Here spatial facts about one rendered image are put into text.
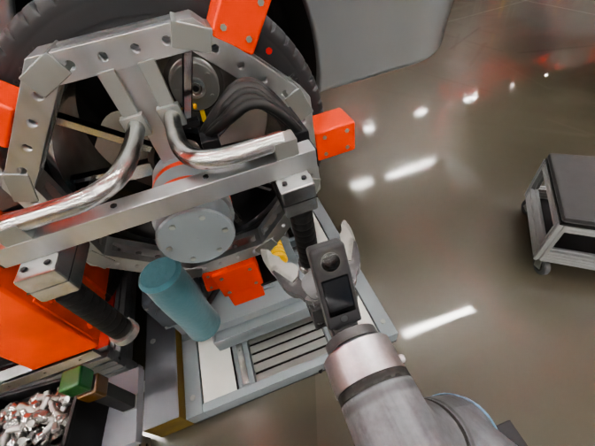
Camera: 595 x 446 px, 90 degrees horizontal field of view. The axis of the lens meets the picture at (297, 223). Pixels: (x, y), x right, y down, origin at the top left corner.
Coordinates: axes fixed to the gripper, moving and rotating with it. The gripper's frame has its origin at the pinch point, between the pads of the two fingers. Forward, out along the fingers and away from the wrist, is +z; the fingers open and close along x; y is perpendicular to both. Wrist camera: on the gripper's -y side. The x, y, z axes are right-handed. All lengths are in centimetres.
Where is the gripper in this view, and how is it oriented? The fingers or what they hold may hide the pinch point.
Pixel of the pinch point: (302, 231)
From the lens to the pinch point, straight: 50.7
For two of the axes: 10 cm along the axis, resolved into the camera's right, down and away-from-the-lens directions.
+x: 9.4, -3.3, 1.2
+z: -3.2, -6.6, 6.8
